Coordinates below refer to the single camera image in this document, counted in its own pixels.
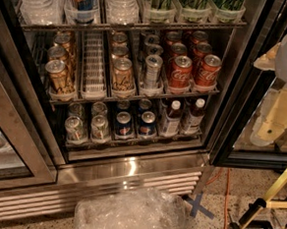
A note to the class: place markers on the front right pepsi can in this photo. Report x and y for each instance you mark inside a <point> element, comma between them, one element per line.
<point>147,124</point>

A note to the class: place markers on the rear slim silver can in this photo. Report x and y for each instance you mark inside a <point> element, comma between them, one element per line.
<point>151,39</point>

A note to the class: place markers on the middle right coca-cola can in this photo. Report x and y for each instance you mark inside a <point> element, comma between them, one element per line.
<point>200,51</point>

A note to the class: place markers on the front left gold can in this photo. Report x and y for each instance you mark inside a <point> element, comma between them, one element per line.
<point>60,77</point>

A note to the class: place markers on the rear centre gold can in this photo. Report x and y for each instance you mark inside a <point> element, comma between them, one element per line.
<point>119,39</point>

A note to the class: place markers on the open glass fridge door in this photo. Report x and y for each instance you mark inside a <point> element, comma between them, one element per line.
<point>265,105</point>

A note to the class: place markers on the rear left gold can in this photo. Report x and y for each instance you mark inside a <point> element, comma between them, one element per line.
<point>67,40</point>

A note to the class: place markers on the front left silver can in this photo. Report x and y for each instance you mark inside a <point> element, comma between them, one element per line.
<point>75,129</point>

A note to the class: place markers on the white-capped bottle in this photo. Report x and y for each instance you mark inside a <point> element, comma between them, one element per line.
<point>170,120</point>
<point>192,118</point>

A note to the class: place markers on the middle centre gold can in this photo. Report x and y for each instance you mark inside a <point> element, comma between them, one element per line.
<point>118,52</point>

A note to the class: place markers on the front left pepsi can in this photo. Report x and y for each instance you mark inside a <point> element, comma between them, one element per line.
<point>124,124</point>

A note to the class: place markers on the yellow wheeled stand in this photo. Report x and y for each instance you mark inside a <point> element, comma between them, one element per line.
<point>248,220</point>

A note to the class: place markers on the front slim silver can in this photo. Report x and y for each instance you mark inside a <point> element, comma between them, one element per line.
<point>153,65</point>

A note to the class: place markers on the red bull can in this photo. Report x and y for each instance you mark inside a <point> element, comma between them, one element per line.
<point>81,11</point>

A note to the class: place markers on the pepsi can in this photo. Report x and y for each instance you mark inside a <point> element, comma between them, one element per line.
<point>144,105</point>
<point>124,124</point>
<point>123,105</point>
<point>147,124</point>

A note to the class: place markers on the coca-cola can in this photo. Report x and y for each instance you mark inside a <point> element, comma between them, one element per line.
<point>208,70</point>
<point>177,49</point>
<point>180,71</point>
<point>171,37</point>
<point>200,51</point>
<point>197,37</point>

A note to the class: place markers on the rear right pepsi can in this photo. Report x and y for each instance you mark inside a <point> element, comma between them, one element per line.
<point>144,105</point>

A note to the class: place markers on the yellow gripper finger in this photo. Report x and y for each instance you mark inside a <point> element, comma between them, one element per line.
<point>266,61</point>

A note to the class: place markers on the clear plastic bottle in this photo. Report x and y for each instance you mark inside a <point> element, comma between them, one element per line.
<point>42,12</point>
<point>122,12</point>

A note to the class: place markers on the left white-capped bottle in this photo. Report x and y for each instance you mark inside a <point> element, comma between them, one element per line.
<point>170,120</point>

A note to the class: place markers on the middle left gold can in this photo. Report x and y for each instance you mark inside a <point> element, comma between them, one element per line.
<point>59,52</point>

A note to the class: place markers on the left clear plastic bottle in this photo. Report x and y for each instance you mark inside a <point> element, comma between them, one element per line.
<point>42,12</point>

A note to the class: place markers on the slim silver can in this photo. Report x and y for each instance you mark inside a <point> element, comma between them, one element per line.
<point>151,39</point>
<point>153,49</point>
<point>153,65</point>

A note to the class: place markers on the front centre gold can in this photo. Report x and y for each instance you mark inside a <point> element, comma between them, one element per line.
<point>123,74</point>

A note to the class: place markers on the blue tape cross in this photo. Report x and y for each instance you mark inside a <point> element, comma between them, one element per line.
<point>197,207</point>

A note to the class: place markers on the rear left pepsi can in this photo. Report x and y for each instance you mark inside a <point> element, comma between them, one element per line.
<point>123,105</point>

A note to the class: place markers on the rear left coca-cola can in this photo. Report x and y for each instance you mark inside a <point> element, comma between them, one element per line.
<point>171,37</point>

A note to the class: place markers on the front left coca-cola can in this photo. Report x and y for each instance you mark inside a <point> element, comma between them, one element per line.
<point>180,71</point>

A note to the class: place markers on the front right coca-cola can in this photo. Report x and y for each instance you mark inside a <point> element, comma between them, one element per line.
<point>208,70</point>

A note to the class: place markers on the empty white can tray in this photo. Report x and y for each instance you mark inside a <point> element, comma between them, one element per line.
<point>93,84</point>

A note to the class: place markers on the middle left coca-cola can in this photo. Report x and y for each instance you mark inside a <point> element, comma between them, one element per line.
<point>177,49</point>

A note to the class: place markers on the right white-capped bottle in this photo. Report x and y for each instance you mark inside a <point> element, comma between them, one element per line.
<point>192,118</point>

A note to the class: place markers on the middle slim silver can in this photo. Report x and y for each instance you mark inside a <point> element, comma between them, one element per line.
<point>153,49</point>

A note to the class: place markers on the stainless steel fridge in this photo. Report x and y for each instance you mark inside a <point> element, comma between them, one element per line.
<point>94,168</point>

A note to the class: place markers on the rear right coca-cola can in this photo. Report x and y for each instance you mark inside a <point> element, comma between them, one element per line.
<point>197,37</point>

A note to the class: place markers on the gold can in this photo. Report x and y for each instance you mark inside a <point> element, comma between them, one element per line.
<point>118,52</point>
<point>60,77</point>
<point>59,52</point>
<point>67,40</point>
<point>119,39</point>
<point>123,74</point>

